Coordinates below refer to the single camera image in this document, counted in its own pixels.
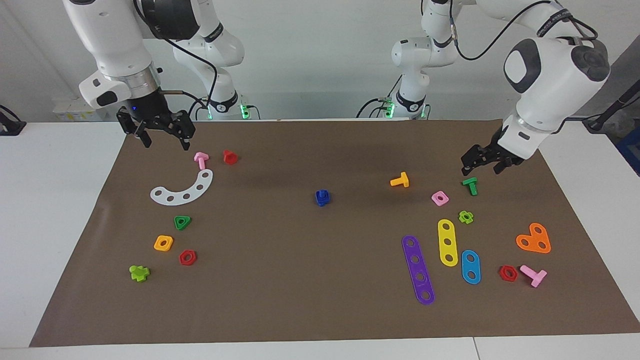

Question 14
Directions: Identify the white curved five-hole plate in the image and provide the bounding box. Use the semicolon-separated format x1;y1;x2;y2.
150;169;214;206

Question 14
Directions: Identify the yellow three-hole plate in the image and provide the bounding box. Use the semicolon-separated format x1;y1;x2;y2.
437;219;459;268

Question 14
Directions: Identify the white cardboard box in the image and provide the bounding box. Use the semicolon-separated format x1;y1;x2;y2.
52;97;108;122

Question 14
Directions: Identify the orange angled three-hole plate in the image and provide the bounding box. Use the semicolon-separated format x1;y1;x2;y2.
515;222;552;255

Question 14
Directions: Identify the blue two-hole plate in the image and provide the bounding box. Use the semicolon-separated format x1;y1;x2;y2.
461;249;482;285

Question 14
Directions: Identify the black stand pole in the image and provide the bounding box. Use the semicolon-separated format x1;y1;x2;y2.
582;82;640;133

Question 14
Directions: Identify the purple four-hole plate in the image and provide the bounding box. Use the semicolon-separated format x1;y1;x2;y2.
401;235;436;306

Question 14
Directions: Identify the black table clamp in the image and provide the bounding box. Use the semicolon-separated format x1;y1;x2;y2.
0;105;27;137

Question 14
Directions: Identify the blue crate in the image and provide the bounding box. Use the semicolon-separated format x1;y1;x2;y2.
616;125;640;177

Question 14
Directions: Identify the brown table mat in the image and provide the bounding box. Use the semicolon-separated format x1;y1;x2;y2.
29;119;640;348

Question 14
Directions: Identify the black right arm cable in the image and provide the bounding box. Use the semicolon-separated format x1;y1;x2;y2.
132;0;219;121

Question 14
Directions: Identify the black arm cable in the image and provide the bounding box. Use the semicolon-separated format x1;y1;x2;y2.
132;0;219;121
420;0;599;62

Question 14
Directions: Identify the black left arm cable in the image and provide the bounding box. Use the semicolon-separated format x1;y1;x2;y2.
420;0;599;62

